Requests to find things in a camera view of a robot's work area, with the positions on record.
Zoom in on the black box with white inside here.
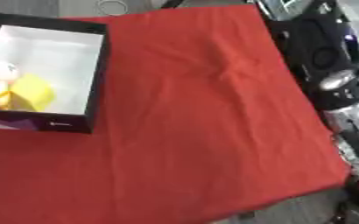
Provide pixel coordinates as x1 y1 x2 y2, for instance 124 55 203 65
0 12 111 135

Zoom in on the white cable ring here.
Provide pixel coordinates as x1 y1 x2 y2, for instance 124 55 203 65
95 0 130 16

